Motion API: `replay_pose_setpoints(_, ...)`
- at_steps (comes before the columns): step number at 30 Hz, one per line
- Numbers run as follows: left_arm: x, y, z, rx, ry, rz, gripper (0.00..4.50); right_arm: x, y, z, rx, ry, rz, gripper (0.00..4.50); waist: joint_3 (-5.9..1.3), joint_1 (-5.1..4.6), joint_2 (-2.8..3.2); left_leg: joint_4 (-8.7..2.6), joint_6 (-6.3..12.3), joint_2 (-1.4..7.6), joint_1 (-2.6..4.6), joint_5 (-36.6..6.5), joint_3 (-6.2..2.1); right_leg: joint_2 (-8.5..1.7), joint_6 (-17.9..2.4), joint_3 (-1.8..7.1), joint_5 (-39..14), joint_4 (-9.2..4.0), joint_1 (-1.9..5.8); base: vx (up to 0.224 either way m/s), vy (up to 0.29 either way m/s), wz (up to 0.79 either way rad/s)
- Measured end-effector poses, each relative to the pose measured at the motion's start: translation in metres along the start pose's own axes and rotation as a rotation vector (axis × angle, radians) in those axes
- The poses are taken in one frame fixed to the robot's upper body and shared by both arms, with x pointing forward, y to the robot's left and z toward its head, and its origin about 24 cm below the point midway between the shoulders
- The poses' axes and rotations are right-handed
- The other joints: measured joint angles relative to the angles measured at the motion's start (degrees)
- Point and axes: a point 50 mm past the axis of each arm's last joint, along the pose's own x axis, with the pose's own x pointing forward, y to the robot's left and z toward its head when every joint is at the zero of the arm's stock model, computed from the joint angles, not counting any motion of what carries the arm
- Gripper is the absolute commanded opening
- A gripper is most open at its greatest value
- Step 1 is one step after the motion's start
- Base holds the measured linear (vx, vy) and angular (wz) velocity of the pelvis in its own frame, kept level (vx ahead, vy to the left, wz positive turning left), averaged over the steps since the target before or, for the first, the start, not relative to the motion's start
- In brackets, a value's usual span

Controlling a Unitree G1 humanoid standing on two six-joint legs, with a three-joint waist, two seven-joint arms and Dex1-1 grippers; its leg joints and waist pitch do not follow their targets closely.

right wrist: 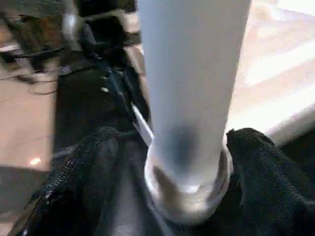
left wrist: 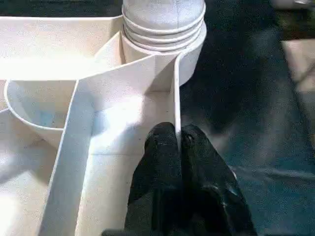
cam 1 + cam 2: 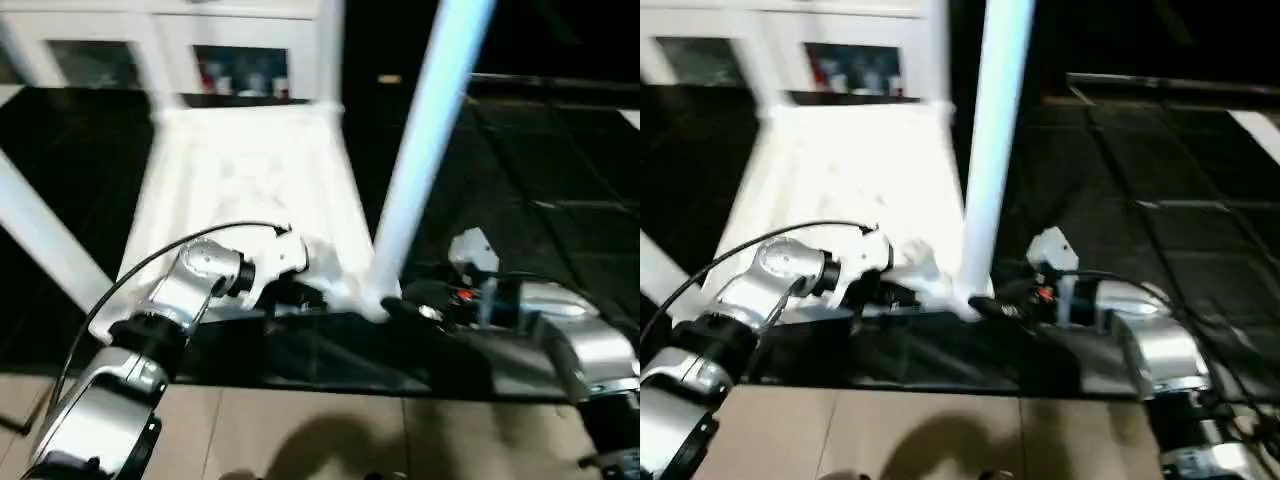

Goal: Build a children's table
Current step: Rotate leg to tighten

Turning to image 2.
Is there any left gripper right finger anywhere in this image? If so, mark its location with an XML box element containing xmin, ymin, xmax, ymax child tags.
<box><xmin>181</xmin><ymin>124</ymin><xmax>258</xmax><ymax>236</ymax></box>

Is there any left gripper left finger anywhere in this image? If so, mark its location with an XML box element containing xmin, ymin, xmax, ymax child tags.
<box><xmin>124</xmin><ymin>122</ymin><xmax>184</xmax><ymax>236</ymax></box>

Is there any white plastic table leg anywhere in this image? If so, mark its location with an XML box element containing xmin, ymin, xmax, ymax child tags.
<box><xmin>122</xmin><ymin>0</ymin><xmax>207</xmax><ymax>54</ymax></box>

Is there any white plastic table top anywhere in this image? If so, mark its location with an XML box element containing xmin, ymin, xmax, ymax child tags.
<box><xmin>0</xmin><ymin>16</ymin><xmax>207</xmax><ymax>236</ymax></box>

